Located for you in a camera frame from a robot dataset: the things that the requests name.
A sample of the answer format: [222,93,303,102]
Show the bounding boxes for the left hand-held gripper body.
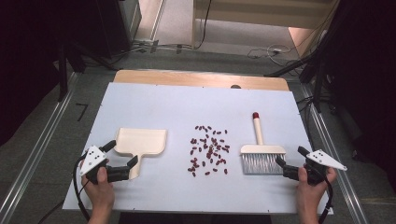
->
[79,145,110,185]

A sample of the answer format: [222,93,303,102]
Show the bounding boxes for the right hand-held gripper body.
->
[304,149,348,187]

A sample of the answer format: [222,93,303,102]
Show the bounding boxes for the cream plastic dustpan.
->
[113,126,168,181]

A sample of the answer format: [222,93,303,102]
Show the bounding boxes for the cream hand brush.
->
[239,111,288,175]

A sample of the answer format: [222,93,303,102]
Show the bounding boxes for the pile of red beans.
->
[186,124,232,178]

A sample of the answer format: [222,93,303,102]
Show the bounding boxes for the person's left hand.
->
[81,167,116,216]

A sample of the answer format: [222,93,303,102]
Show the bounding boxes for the person's right hand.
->
[295,167,338,214]

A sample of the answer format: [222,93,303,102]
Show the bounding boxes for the black metal stand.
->
[56,43,70,103]
[263,31,332,114]

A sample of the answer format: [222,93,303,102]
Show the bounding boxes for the wooden table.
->
[112,69,290,92]

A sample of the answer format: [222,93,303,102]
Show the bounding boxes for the grey power strip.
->
[131,38,161,54]

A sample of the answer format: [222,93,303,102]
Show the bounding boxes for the dark cabinet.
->
[94,0,143,60]

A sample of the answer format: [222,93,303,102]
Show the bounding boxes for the light wooden furniture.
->
[191,0,341,31]

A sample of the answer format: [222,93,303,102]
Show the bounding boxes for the aluminium floor rail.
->
[0,72,79,224]
[299,83,371,224]

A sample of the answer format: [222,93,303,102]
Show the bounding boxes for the left hand-held gripper black cable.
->
[72,154,92,222]

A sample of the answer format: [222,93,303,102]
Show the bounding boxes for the hand-held gripper black cable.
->
[72,154,92,222]
[318,176,334,224]

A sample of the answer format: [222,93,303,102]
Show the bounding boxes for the right hand-held gripper black cable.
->
[318,176,334,224]

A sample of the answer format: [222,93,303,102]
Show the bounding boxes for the black floor cable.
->
[36,200,65,224]

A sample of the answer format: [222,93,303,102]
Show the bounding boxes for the white tangled cable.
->
[247,43,301,68]

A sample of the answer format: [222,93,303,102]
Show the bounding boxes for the black hanging cable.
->
[193,0,213,50]

